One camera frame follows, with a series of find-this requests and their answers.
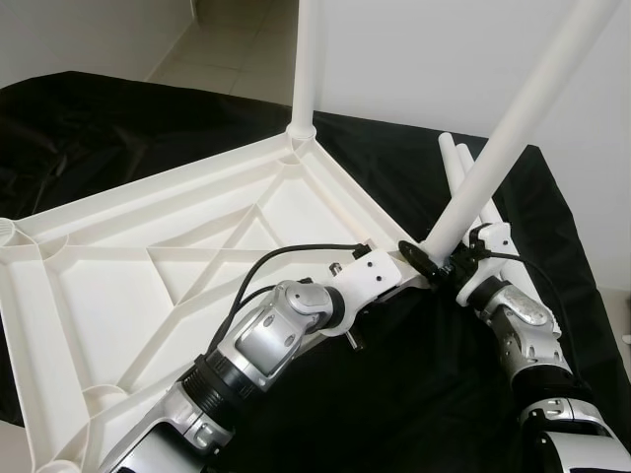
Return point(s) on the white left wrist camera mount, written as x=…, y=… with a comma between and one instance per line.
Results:
x=370, y=276

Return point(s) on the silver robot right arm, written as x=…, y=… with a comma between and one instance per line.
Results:
x=523, y=330

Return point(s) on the black tablecloth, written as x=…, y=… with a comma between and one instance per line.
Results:
x=414, y=394

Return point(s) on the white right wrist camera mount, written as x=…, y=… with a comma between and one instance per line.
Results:
x=488, y=281

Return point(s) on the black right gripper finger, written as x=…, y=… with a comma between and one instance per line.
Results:
x=418, y=261

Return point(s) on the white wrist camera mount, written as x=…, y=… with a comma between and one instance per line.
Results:
x=370, y=276
x=488, y=281

